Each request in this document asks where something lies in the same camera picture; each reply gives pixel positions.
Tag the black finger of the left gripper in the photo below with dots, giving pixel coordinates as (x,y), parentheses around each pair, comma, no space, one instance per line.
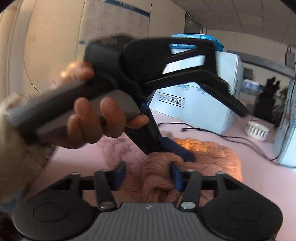
(149,139)
(205,76)

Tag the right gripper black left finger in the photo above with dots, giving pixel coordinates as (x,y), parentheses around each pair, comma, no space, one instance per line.
(68,207)

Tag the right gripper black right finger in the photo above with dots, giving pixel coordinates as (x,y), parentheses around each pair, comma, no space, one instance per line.
(226,207)

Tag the pink knitted sweater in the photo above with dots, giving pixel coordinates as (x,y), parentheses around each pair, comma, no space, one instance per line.
(148,177)

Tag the cream sleeve forearm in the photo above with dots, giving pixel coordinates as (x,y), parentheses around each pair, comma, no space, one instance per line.
(20,163)

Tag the small white cardboard box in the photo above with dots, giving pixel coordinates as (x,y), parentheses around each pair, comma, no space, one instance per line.
(190,103)

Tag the blue plastic package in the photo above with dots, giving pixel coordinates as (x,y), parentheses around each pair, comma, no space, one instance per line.
(217,44)

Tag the white striped bowl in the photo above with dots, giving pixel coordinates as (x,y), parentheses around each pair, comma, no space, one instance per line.
(257,131)

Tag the large white cardboard box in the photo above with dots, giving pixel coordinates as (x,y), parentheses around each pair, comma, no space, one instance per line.
(284,143)

